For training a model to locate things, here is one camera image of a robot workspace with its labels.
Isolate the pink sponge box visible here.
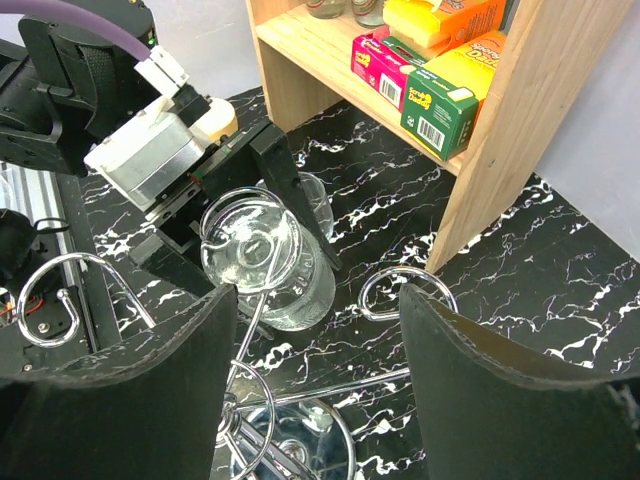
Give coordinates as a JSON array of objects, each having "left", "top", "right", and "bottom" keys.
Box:
[{"left": 350, "top": 0, "right": 509, "bottom": 114}]

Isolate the green Scrub Daddy box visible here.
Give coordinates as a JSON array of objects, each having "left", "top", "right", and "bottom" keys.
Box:
[{"left": 399, "top": 28, "right": 507, "bottom": 162}]

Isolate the left clear glass bottle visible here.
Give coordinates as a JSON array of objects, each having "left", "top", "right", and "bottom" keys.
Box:
[{"left": 305, "top": 0, "right": 347, "bottom": 20}]

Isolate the wooden two-tier shelf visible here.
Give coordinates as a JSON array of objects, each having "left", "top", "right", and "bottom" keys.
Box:
[{"left": 247, "top": 1, "right": 632, "bottom": 271}]

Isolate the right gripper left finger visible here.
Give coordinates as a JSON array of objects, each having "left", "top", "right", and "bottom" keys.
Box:
[{"left": 1, "top": 286, "right": 237, "bottom": 479}]

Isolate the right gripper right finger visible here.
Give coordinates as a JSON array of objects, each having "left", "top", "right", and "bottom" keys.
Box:
[{"left": 399, "top": 284, "right": 639, "bottom": 479}]

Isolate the round yellow wooden coaster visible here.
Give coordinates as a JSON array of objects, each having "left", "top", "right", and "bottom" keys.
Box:
[{"left": 190, "top": 97, "right": 239, "bottom": 145}]

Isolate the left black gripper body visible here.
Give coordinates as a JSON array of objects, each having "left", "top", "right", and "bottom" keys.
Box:
[{"left": 150, "top": 123, "right": 265, "bottom": 250}]

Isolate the ribbed goblet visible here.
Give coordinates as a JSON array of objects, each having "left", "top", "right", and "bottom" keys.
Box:
[{"left": 201, "top": 195, "right": 336, "bottom": 332}]

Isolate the clear glass bottle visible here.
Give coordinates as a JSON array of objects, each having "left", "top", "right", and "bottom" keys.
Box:
[
  {"left": 305, "top": 0, "right": 347, "bottom": 20},
  {"left": 351, "top": 0, "right": 385, "bottom": 28}
]

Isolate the chrome wine glass rack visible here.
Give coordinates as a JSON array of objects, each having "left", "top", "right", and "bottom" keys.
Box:
[{"left": 15, "top": 187, "right": 461, "bottom": 480}]

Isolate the clear stemmed wine glass right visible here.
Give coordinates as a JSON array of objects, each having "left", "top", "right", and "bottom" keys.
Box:
[{"left": 254, "top": 170, "right": 335, "bottom": 240}]

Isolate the right clear glass bottle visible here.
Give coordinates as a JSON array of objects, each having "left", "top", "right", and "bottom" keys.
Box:
[{"left": 351, "top": 0, "right": 385, "bottom": 28}]

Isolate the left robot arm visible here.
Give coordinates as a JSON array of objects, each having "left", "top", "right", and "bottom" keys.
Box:
[{"left": 1, "top": 1, "right": 341, "bottom": 295}]

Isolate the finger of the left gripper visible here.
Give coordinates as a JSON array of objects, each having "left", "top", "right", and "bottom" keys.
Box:
[
  {"left": 128, "top": 233, "right": 215, "bottom": 298},
  {"left": 249, "top": 123, "right": 342, "bottom": 270}
]

